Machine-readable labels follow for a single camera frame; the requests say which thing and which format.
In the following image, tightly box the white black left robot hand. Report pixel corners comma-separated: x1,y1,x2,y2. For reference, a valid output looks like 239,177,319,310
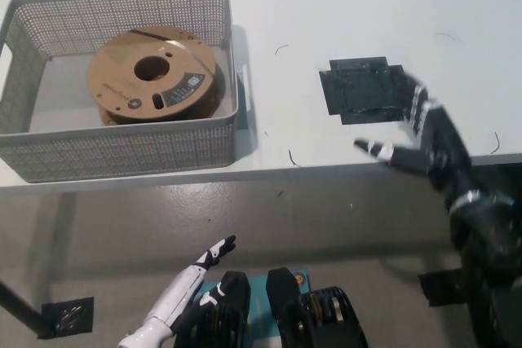
144,235,237,331

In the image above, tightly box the black tape patch on table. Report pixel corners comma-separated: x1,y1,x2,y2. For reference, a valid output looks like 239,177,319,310
317,55,411,126

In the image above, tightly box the grey perforated plastic basket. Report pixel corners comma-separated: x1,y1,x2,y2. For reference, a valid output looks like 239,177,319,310
0,0,254,184

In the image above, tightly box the black table leg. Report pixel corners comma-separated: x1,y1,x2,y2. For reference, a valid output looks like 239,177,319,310
0,280,52,339

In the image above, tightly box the cardboard filament spool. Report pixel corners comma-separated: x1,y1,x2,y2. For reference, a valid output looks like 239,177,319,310
86,26,228,126

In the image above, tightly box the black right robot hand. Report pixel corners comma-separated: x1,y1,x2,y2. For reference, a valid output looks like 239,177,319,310
352,66,476,205

